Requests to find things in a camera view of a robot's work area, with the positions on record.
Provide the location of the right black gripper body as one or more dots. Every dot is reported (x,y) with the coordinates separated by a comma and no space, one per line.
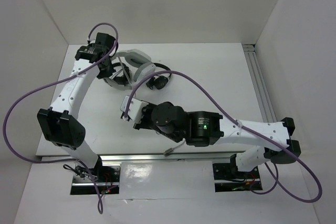
(145,123)

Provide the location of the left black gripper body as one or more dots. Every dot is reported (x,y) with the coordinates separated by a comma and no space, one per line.
(106,71)

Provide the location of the grey white headphones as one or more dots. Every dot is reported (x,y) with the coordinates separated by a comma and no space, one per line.
(139,60)

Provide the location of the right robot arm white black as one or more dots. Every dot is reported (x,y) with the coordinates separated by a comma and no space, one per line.
(268,141)

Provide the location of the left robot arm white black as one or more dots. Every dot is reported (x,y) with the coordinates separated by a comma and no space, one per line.
(59,123)

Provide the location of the left black headphones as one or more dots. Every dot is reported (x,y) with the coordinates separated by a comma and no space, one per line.
(122,79)

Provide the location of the black headphones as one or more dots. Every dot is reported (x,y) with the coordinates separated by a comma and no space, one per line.
(161,81)
(122,79)

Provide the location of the right black headphones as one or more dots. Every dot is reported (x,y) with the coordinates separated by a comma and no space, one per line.
(161,81)

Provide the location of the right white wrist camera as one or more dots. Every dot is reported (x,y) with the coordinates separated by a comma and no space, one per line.
(134,111)

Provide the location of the aluminium front rail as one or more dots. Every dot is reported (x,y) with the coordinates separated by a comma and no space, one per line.
(170,157)

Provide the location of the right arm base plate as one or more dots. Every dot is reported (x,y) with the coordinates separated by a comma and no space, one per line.
(227,181)

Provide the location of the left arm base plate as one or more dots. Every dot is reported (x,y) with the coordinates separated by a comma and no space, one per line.
(108,182)

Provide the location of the aluminium side rail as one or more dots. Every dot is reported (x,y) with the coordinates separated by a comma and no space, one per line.
(263,98)

